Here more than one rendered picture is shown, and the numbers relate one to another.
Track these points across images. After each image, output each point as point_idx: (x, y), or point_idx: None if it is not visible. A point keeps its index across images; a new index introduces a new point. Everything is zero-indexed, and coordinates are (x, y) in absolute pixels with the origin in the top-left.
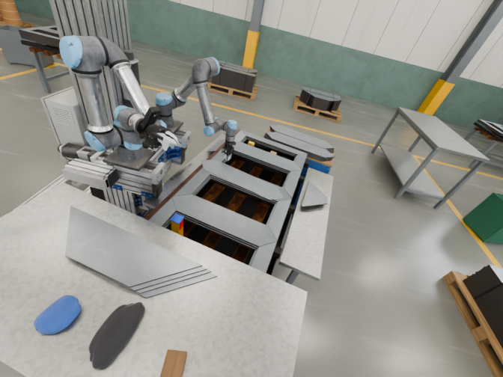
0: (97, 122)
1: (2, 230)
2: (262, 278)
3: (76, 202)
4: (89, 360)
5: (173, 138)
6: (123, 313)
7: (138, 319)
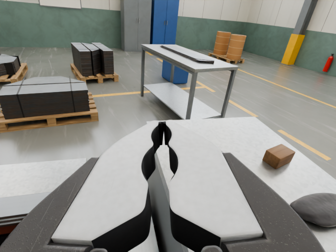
0: None
1: None
2: (162, 145)
3: None
4: None
5: (151, 135)
6: (317, 211)
7: (299, 198)
